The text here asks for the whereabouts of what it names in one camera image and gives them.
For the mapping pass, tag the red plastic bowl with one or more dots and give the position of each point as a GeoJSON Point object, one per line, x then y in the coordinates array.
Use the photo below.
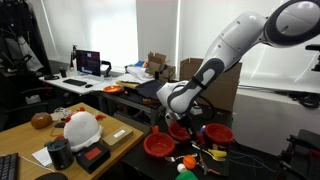
{"type": "Point", "coordinates": [159, 145]}
{"type": "Point", "coordinates": [219, 133]}
{"type": "Point", "coordinates": [178, 133]}

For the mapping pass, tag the yellow banana toy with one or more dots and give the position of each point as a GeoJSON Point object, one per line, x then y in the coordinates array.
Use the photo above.
{"type": "Point", "coordinates": [217, 153]}

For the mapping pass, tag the black round pad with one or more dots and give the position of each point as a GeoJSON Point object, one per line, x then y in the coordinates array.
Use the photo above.
{"type": "Point", "coordinates": [51, 176]}

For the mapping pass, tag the tan cardboard piece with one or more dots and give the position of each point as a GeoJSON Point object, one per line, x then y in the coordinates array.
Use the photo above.
{"type": "Point", "coordinates": [126, 85]}

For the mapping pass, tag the small white container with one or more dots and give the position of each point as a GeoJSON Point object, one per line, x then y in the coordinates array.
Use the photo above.
{"type": "Point", "coordinates": [33, 99]}

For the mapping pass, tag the black headphones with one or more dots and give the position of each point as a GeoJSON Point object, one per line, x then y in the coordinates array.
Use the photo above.
{"type": "Point", "coordinates": [51, 77]}

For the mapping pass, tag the black box red label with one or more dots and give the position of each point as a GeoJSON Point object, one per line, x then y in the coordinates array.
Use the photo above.
{"type": "Point", "coordinates": [93, 156]}

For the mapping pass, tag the black computer mouse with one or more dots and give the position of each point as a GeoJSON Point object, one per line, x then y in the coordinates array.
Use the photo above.
{"type": "Point", "coordinates": [88, 86]}

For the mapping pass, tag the black cup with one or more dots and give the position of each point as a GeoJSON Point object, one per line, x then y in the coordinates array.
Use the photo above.
{"type": "Point", "coordinates": [63, 72]}

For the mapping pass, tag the small red cylinder block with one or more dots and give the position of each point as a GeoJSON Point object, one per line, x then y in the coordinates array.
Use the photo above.
{"type": "Point", "coordinates": [155, 129]}

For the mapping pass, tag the black mug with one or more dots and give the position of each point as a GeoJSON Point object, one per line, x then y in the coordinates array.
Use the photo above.
{"type": "Point", "coordinates": [60, 154]}

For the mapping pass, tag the wooden desk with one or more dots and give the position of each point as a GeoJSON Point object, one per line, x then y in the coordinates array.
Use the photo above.
{"type": "Point", "coordinates": [20, 140]}

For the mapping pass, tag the black office chair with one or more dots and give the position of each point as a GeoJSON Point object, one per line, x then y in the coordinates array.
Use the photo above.
{"type": "Point", "coordinates": [20, 110]}

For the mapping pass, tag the black webcam stand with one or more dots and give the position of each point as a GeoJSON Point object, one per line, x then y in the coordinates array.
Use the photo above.
{"type": "Point", "coordinates": [73, 56]}

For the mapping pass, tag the small white ball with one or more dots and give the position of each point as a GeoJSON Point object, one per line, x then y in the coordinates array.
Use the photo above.
{"type": "Point", "coordinates": [181, 167]}

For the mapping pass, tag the black equipment frame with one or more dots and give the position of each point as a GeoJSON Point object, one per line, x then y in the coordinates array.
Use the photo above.
{"type": "Point", "coordinates": [300, 156]}

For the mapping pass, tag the white plush chicken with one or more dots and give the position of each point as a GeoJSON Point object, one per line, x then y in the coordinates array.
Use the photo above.
{"type": "Point", "coordinates": [81, 130]}

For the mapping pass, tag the orange ball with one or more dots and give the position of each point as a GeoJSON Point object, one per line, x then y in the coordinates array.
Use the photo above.
{"type": "Point", "coordinates": [189, 162]}

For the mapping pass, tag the black camera on stand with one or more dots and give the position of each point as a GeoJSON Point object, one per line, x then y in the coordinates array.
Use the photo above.
{"type": "Point", "coordinates": [316, 63]}

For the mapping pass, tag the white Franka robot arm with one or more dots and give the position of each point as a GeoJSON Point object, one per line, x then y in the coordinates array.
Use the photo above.
{"type": "Point", "coordinates": [230, 46]}

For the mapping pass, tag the white paper pile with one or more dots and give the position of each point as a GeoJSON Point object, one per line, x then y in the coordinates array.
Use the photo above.
{"type": "Point", "coordinates": [138, 73]}

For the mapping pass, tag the black keyboard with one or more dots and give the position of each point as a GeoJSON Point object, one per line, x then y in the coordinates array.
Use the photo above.
{"type": "Point", "coordinates": [8, 166]}
{"type": "Point", "coordinates": [74, 82]}

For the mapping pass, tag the small open cardboard box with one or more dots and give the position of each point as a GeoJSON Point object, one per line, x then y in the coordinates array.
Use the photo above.
{"type": "Point", "coordinates": [156, 61]}

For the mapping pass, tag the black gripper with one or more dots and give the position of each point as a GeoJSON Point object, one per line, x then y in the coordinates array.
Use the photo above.
{"type": "Point", "coordinates": [186, 121]}

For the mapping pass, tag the green plastic toy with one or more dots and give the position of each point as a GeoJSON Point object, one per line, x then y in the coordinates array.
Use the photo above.
{"type": "Point", "coordinates": [186, 175]}

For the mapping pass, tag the white desk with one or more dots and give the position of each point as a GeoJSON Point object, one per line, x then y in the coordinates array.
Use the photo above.
{"type": "Point", "coordinates": [58, 82]}

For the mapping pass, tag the brown ball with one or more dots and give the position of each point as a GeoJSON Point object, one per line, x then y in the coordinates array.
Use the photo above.
{"type": "Point", "coordinates": [41, 120]}

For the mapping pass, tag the white paper sheet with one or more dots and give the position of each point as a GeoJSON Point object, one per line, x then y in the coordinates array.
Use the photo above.
{"type": "Point", "coordinates": [41, 156]}

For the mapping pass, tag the orange bowl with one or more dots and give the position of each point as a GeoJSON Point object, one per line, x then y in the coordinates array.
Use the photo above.
{"type": "Point", "coordinates": [112, 89]}

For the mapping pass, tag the flat cardboard box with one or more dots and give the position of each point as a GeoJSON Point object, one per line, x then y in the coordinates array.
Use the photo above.
{"type": "Point", "coordinates": [116, 136]}

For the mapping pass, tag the large cardboard box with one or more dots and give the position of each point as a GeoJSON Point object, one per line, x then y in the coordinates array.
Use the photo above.
{"type": "Point", "coordinates": [230, 90]}

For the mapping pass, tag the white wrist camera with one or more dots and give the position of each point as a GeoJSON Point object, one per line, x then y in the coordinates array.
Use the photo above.
{"type": "Point", "coordinates": [197, 110]}

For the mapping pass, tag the black metal cart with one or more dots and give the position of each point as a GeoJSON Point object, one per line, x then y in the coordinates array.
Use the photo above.
{"type": "Point", "coordinates": [133, 101]}

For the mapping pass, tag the lit computer monitor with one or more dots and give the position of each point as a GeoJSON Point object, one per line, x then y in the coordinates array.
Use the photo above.
{"type": "Point", "coordinates": [88, 62]}

